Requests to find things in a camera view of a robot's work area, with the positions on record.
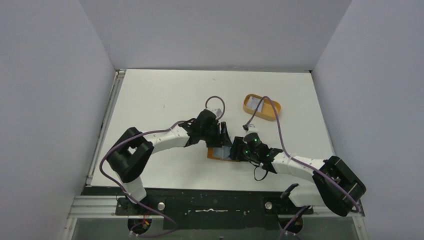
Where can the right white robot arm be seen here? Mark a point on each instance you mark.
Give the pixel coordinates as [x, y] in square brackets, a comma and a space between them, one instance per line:
[331, 183]

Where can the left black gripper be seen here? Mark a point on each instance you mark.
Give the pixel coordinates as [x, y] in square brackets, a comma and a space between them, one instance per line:
[220, 140]

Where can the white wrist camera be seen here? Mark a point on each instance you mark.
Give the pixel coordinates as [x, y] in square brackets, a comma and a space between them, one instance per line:
[251, 128]
[217, 112]

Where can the silver credit card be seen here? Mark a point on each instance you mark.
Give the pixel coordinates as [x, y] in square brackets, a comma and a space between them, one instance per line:
[255, 103]

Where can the yellow leather card holder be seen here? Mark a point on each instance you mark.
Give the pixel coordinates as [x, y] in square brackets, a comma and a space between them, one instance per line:
[220, 154]

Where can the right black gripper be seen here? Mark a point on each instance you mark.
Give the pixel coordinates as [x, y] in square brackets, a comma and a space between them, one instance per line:
[237, 149]

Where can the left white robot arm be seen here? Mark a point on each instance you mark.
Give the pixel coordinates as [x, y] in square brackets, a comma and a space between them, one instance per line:
[130, 154]

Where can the orange oval tray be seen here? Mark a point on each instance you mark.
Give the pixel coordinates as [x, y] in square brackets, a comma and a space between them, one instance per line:
[265, 109]

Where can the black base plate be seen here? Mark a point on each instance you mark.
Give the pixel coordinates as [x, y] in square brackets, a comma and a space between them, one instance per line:
[190, 209]

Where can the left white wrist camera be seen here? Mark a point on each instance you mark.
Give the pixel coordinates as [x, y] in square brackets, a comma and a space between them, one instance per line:
[217, 112]

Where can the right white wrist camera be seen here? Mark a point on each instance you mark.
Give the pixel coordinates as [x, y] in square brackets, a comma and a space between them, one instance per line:
[251, 128]

